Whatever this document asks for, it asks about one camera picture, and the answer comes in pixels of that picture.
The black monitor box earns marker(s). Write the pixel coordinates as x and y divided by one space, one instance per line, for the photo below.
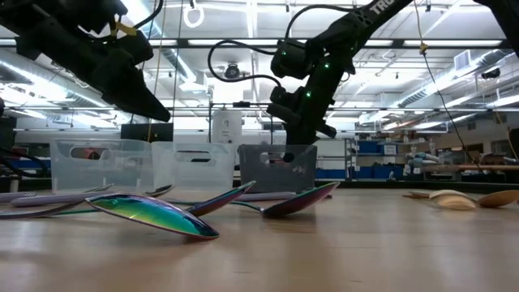
146 133

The white ceiling vent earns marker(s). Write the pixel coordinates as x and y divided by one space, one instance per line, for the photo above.
462 61

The clear plastic bin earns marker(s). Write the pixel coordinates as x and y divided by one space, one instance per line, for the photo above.
121 174
194 174

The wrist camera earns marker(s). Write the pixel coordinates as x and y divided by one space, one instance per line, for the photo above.
142 46
284 105

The yellow tape tag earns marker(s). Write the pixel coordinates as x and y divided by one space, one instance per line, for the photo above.
123 28

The black metal stand frame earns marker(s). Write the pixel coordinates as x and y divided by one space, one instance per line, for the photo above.
241 104

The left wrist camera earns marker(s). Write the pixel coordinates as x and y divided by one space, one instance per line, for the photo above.
142 46

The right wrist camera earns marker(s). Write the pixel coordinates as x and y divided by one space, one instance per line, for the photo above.
284 105

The grey plastic bin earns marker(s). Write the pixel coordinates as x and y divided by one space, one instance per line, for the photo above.
275 178

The rainbow metal spoon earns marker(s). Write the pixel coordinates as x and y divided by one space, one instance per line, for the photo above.
300 204
154 215
223 199

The white sheet on stand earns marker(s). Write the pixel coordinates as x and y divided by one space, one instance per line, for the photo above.
227 127

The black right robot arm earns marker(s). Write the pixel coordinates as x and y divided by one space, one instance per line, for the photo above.
344 28

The round ceiling camera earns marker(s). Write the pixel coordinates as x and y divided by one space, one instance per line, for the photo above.
232 72

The shelf with blue bins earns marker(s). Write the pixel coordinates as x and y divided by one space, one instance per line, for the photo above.
369 147

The black aluminium table frame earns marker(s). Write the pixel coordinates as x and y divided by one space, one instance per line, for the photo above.
405 185

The dark monitor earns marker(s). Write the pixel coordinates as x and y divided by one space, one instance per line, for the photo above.
7 125

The black ceiling device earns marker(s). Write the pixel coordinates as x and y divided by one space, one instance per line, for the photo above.
490 74

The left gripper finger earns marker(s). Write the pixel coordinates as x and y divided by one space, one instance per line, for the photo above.
138 99

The long wooden plank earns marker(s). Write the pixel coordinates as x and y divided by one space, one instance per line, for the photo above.
486 167

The overhead light bar beam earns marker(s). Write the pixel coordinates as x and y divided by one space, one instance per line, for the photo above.
182 42

